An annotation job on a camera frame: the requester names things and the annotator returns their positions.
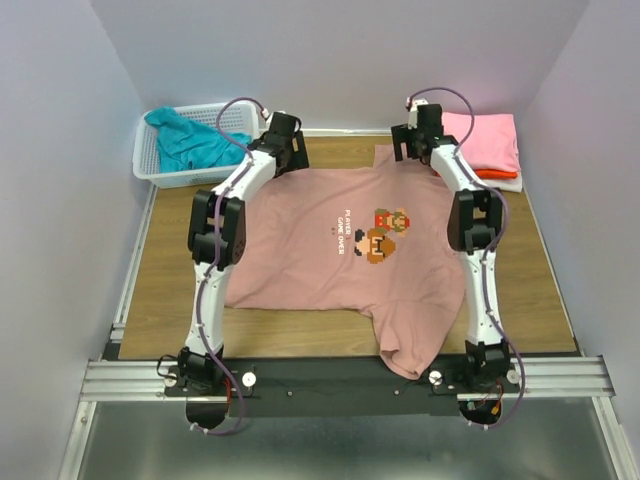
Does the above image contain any purple cable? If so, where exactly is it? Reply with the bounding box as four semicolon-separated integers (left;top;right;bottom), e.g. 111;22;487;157
192;96;274;437
404;87;527;431

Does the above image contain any white plastic laundry basket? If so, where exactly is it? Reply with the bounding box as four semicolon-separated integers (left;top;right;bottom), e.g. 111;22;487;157
132;101;259;188

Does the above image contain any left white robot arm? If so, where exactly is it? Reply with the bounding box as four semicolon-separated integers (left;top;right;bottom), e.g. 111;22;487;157
177;112;309;395

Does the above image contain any folded light pink t-shirt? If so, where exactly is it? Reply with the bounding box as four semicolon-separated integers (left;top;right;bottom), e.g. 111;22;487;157
461;114;520;173

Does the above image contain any dusty pink graphic t-shirt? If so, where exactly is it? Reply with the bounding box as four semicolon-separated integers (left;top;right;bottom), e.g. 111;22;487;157
226;146;465;380

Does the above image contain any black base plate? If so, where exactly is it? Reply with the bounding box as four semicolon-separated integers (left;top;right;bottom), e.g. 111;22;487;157
156;351;521;432

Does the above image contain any aluminium frame rail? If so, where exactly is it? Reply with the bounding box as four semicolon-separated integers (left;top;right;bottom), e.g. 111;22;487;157
61;188;639;479

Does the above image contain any folded orange t-shirt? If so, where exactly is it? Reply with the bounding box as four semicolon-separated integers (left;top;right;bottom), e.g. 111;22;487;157
432;168;519;182

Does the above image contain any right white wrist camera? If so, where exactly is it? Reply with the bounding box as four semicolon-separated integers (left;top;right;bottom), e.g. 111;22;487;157
406;98;429;129

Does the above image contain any teal t-shirt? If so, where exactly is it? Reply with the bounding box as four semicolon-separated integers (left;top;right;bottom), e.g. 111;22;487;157
144;107;252;174

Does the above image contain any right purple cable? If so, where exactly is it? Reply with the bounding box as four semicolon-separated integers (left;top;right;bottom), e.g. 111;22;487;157
404;87;527;431

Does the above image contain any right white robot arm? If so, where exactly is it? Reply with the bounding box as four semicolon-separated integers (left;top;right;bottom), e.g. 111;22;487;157
391;99;510;392

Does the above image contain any folded white t-shirt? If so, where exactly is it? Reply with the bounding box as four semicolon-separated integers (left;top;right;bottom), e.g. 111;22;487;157
484;173;523;193

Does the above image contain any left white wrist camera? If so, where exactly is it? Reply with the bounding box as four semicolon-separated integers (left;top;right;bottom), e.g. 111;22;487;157
264;111;279;131

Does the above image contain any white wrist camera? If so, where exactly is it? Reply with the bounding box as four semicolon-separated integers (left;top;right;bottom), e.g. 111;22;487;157
406;98;429;129
264;111;279;131

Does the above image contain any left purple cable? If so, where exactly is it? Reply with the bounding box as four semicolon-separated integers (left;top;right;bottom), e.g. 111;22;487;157
192;96;274;437

